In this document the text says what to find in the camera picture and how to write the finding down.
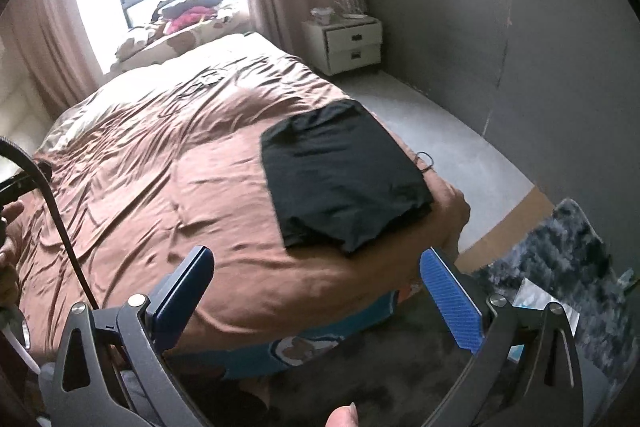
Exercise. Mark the person's right hand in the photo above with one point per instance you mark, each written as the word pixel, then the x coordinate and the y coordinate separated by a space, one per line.
pixel 342 416

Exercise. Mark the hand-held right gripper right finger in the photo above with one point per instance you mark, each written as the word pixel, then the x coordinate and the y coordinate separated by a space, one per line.
pixel 452 302

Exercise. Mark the black pants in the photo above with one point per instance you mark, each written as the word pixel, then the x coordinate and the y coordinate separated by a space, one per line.
pixel 340 167

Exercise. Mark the white padded headboard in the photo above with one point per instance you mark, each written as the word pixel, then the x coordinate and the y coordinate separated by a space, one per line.
pixel 10 102

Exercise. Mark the brown blanket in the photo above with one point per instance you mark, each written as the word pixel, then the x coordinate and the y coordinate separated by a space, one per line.
pixel 175 187

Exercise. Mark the white bowl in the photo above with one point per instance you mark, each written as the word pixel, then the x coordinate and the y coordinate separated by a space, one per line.
pixel 322 14

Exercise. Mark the glossy booklet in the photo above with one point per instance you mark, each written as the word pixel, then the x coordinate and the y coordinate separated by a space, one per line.
pixel 532 294

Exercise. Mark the brown cardboard sheet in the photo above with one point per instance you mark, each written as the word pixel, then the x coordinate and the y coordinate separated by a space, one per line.
pixel 510 217

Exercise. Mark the pink cloth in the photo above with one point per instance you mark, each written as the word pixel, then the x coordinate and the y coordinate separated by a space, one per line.
pixel 187 18

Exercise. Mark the grey shaggy rug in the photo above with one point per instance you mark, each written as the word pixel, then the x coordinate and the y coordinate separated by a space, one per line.
pixel 560 247

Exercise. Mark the person's left hand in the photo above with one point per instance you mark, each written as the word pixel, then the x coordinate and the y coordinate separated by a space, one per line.
pixel 12 227

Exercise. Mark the beige quilt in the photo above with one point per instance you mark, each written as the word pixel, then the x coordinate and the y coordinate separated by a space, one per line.
pixel 235 57

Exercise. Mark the white nightstand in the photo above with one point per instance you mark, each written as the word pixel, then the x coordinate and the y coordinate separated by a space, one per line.
pixel 350 44

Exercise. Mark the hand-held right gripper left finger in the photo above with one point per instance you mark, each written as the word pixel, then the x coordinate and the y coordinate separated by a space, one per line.
pixel 182 292

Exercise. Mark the blue bear print bed sheet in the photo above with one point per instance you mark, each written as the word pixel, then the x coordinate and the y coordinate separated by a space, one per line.
pixel 320 337

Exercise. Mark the pile of black clothes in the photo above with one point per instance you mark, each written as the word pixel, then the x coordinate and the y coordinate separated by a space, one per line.
pixel 200 2

